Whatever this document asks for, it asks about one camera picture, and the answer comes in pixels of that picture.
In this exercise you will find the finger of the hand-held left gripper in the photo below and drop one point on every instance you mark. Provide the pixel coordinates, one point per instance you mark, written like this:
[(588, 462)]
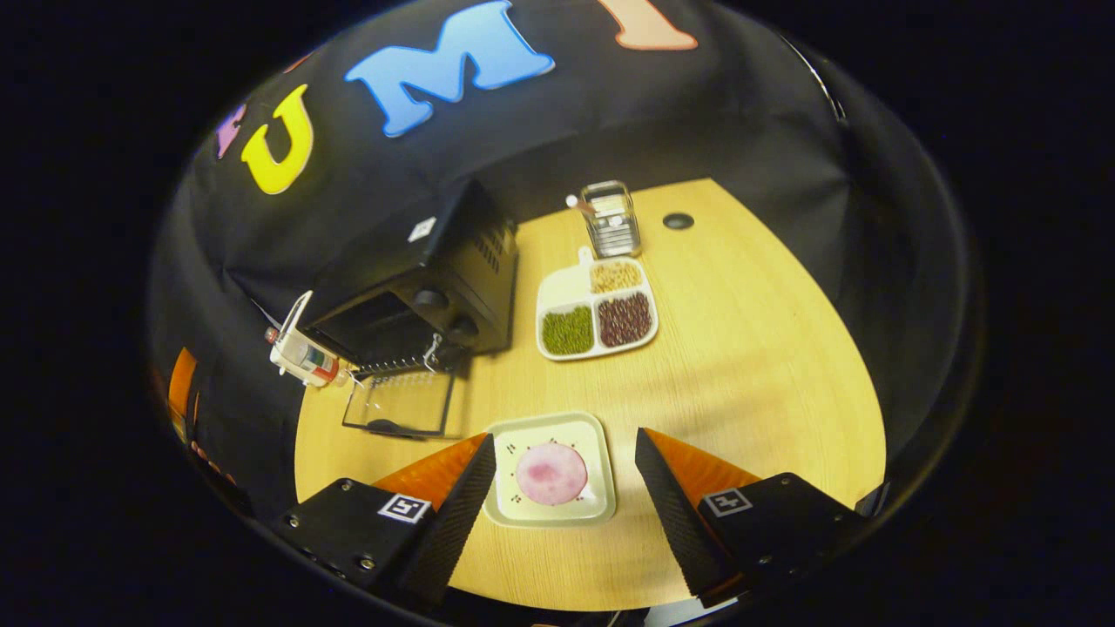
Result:
[(181, 387)]

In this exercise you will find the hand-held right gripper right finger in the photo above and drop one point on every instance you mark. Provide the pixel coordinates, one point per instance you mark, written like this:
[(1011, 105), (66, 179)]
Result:
[(679, 531)]

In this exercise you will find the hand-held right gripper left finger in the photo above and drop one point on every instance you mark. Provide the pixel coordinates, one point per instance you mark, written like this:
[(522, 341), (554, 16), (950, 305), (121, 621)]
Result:
[(457, 522)]

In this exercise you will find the square cream plate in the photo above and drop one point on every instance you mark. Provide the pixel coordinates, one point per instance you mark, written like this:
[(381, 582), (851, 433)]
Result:
[(514, 435)]

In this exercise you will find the round pink meat slice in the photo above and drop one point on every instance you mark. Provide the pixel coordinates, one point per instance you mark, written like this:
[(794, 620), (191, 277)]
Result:
[(551, 475)]

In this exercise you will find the black electric oven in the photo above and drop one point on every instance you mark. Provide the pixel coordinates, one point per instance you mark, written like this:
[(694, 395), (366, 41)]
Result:
[(488, 279)]

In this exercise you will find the clear bottle with red label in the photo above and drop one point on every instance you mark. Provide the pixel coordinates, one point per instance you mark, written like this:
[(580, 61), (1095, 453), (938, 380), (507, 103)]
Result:
[(314, 359)]

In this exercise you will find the white small appliance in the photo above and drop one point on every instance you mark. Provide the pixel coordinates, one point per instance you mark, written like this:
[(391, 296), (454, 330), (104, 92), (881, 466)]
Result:
[(299, 318)]

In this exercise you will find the dark red beans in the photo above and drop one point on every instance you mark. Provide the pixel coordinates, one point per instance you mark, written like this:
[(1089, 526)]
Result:
[(625, 320)]

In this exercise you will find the green mung beans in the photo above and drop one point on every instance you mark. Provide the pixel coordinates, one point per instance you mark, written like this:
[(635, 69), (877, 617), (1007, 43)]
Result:
[(568, 331)]

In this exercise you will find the white divided bean tray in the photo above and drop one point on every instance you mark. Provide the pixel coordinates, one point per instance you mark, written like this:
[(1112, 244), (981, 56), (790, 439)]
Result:
[(562, 287)]

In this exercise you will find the yellow soybeans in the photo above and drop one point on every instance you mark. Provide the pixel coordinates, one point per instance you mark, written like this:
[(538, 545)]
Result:
[(616, 276)]

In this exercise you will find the thin wooden stick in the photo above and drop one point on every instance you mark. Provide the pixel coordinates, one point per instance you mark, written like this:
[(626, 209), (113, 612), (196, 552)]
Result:
[(575, 203)]

